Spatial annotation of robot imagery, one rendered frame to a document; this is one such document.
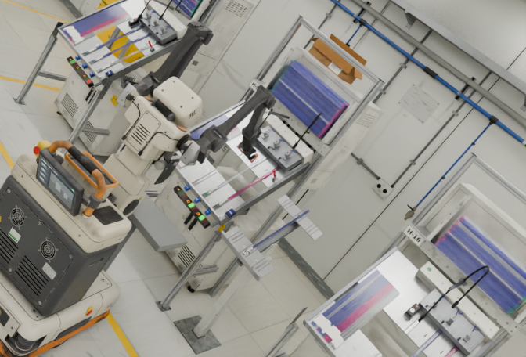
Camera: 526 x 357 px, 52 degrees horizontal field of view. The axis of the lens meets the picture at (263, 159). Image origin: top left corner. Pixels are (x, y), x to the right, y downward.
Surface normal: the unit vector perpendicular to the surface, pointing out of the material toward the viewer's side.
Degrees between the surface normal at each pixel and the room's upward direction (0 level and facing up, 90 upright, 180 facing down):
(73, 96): 90
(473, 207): 90
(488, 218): 90
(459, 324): 44
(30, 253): 90
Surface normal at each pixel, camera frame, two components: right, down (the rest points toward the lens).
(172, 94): 0.11, -0.46
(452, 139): -0.53, -0.07
